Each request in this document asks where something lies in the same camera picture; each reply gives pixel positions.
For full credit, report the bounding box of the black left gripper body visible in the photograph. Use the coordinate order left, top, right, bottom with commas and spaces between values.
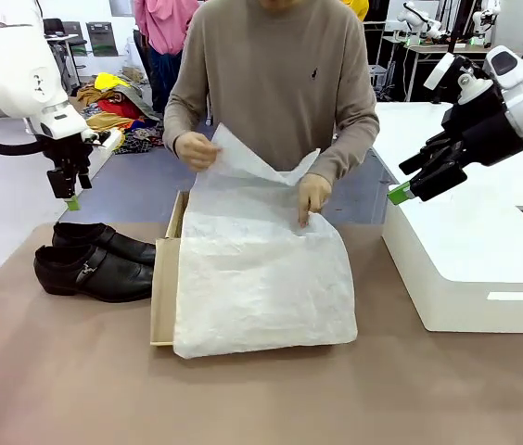
41, 132, 94, 174

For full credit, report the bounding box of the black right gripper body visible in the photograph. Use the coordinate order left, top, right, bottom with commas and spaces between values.
441, 90, 523, 168

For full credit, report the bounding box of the white tissue paper sheet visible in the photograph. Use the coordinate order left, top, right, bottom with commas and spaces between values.
172, 122, 359, 361

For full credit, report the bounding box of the person's left forearm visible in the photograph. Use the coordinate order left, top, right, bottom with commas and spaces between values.
305, 106, 381, 186

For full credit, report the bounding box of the person's right forearm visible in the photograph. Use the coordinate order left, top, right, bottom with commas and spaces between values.
162, 92, 207, 154

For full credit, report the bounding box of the large white box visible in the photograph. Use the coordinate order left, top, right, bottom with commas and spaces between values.
375, 101, 523, 334

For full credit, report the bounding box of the beige cardboard shoe box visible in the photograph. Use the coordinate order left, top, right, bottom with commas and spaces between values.
149, 190, 351, 359

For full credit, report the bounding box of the person's right hand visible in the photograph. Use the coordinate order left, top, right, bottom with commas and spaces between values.
172, 131, 223, 172

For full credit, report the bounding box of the person's left hand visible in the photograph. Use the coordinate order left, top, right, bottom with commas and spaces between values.
297, 172, 334, 229

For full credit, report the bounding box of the colourful clothes pile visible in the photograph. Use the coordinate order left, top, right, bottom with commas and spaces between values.
73, 71, 165, 154

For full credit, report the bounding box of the black vertical pole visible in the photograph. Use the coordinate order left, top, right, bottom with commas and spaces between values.
445, 0, 460, 56

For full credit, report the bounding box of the grey equipment case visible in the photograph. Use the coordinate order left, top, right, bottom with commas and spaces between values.
85, 21, 119, 57

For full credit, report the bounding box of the white plastic bag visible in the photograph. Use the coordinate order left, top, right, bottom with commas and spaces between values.
124, 39, 145, 70

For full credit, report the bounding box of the person in pink top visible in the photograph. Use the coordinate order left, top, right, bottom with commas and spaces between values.
134, 0, 202, 117

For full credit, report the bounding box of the person in yellow top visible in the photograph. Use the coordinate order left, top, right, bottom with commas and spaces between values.
342, 0, 370, 22

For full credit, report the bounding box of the person in beige sweater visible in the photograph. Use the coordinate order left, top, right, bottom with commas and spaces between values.
162, 0, 381, 186

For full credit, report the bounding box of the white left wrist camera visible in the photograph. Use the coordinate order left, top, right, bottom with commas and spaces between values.
81, 128, 112, 147

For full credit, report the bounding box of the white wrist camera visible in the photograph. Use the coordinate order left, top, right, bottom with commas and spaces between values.
423, 51, 494, 107
81, 128, 112, 147

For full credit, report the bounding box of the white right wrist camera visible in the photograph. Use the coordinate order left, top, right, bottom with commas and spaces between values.
423, 51, 494, 107

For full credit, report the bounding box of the metal frame background table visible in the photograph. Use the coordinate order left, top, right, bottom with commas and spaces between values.
381, 36, 494, 103

